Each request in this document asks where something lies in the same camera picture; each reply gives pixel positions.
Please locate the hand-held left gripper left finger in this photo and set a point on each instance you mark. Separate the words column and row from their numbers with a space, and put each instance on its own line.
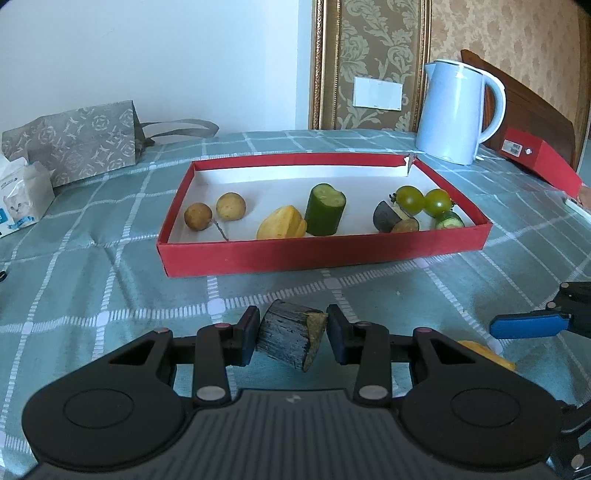
column 251, row 333

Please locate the white tissue pack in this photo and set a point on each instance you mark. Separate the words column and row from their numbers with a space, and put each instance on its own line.
column 23, row 194

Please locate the small green cucumber slice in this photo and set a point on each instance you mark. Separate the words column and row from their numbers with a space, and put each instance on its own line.
column 449, row 220

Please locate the green cucumber piece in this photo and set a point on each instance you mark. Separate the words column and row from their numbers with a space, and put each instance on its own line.
column 324, row 210

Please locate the grey patterned gift bag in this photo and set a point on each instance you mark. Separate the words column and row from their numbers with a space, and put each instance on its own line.
column 74, row 138

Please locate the dark eggplant piece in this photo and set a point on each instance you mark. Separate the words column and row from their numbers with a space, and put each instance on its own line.
column 388, row 216
column 286, row 337

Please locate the green cherry tomato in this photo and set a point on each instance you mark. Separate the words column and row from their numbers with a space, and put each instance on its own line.
column 437, row 202
column 410, row 198

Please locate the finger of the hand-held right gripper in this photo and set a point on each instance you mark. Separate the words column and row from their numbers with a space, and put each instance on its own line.
column 575, row 443
column 526, row 325

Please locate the light blue electric kettle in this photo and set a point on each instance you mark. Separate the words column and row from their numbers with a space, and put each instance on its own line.
column 457, row 115

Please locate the gold ornate wall frame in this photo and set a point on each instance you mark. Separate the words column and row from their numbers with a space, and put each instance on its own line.
column 323, row 64

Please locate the yellow starfruit piece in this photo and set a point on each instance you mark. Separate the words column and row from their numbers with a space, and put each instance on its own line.
column 281, row 224
column 485, row 353

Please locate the thin brown twig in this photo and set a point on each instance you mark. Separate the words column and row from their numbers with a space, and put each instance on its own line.
column 222, row 230

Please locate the brown longan fruit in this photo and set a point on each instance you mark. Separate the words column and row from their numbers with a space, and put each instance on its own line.
column 198, row 216
column 231, row 206

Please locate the white wall switch plate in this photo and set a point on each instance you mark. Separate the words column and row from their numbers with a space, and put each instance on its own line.
column 377, row 92

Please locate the green checkered tablecloth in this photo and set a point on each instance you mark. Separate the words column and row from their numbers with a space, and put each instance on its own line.
column 115, row 286

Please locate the red box lid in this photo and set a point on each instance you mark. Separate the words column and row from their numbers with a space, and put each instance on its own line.
column 540, row 159

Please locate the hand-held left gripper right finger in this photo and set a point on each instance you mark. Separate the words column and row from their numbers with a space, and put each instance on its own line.
column 334, row 333

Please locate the red cardboard box tray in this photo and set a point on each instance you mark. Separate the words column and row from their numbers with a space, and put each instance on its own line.
column 323, row 256

